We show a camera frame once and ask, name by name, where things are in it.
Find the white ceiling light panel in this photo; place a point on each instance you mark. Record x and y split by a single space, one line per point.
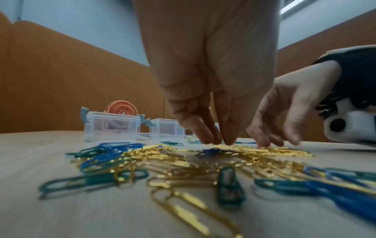
289 5

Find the person's right hand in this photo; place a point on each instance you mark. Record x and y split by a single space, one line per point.
299 93

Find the clear box with blue latches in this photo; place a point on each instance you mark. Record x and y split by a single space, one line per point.
166 130
111 127

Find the pink desk fan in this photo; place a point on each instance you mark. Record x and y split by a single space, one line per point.
120 107

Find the pile of mixed paper clips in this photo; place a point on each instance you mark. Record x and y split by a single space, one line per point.
176 162

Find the person's left hand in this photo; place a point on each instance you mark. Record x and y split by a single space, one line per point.
211 58

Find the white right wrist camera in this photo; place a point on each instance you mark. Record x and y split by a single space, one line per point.
355 125

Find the black right wristband with tags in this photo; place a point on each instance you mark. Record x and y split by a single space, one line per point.
358 74

